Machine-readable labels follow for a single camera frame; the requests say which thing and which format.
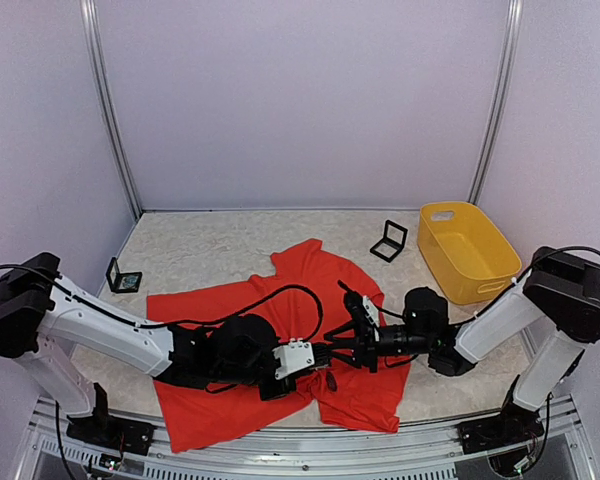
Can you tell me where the front aluminium rail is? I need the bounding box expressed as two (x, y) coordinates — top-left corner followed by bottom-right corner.
(9, 394), (600, 480)

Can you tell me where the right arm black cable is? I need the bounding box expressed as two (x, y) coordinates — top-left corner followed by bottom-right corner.
(337, 280), (406, 321)

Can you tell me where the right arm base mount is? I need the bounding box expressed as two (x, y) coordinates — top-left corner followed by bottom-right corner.
(457, 415), (545, 454)

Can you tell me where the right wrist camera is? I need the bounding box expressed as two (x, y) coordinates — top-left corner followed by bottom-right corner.
(344, 291), (380, 328)

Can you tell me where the right aluminium frame post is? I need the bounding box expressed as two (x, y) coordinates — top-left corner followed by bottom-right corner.
(468, 0), (524, 205)

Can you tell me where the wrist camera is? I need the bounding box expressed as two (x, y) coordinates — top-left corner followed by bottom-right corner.
(344, 291), (380, 328)
(273, 339), (331, 380)

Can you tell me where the black case with yellow brooch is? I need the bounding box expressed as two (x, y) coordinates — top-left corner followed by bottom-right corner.
(369, 219), (409, 263)

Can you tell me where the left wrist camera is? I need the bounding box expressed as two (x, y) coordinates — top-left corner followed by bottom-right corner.
(273, 339), (331, 380)

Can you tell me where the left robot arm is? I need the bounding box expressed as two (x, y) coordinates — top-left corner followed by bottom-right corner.
(0, 252), (315, 445)

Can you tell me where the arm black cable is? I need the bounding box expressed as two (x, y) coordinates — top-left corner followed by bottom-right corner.
(337, 280), (406, 321)
(139, 284), (325, 346)

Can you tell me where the yellow plastic basket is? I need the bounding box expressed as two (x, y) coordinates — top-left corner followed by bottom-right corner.
(417, 202), (522, 305)

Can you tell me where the left aluminium frame post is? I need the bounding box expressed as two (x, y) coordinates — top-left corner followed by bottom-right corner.
(80, 0), (144, 222)

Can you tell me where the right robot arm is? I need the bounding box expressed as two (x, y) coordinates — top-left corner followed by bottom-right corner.
(324, 246), (600, 444)

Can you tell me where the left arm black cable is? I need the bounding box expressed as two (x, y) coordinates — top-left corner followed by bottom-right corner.
(139, 284), (325, 346)

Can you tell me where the yellow sunflower brooch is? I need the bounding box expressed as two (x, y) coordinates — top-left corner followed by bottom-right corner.
(325, 372), (338, 392)

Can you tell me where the black case with teal brooch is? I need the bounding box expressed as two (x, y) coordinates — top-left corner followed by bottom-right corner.
(105, 257), (143, 294)

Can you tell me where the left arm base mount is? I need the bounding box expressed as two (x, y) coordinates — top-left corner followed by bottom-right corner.
(67, 416), (155, 456)

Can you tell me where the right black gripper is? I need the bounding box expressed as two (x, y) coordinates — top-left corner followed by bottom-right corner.
(321, 318), (434, 372)

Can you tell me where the aluminium frame post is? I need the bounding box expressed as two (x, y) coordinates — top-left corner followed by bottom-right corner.
(468, 0), (524, 205)
(80, 0), (144, 222)

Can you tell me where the red t-shirt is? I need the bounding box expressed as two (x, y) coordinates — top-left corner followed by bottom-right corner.
(146, 239), (410, 453)

